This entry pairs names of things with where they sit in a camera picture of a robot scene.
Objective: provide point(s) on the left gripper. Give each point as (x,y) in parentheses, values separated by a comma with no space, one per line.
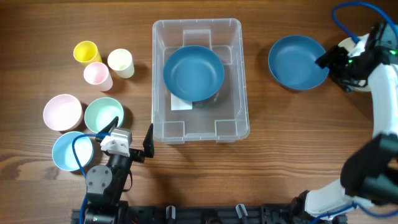
(139,154)

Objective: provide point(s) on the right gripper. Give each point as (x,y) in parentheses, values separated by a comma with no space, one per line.
(331,60)

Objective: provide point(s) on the dark blue bowl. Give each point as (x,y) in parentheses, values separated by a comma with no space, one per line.
(193,73)
(291,62)

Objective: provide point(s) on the mint green bowl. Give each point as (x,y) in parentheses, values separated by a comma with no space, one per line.
(101,112)

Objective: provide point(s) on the light blue bowl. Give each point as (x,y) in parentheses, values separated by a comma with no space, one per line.
(63,155)

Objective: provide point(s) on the pink bowl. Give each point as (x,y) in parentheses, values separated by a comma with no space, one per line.
(63,113)

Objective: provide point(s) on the pink plastic cup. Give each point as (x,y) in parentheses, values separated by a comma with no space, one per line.
(98,75)

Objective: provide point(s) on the cream plastic cup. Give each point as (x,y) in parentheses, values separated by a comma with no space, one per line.
(120,61)

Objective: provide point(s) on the yellow plastic cup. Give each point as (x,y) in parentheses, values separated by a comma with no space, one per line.
(86,52)

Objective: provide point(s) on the cream white bowl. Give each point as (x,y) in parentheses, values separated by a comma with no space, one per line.
(348,44)

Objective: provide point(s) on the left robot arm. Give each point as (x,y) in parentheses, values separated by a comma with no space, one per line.
(105,183)

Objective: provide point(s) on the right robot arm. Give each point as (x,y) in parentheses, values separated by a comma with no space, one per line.
(332,147)

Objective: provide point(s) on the clear plastic storage container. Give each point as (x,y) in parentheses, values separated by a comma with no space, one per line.
(225,116)

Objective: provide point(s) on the white label sticker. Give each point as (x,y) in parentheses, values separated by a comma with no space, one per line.
(178,104)

